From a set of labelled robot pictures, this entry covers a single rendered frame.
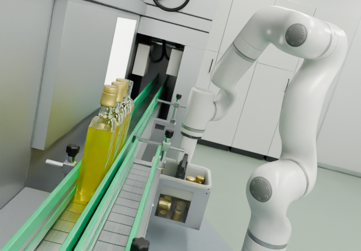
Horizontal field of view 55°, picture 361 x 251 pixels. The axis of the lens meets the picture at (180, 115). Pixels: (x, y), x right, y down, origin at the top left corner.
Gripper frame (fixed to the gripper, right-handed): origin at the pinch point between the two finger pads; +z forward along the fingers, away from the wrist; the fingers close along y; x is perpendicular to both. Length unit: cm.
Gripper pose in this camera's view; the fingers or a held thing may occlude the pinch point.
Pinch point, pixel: (180, 173)
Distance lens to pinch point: 126.6
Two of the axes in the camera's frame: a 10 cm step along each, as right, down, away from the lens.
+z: -2.5, 9.4, 2.4
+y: -0.8, 2.3, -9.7
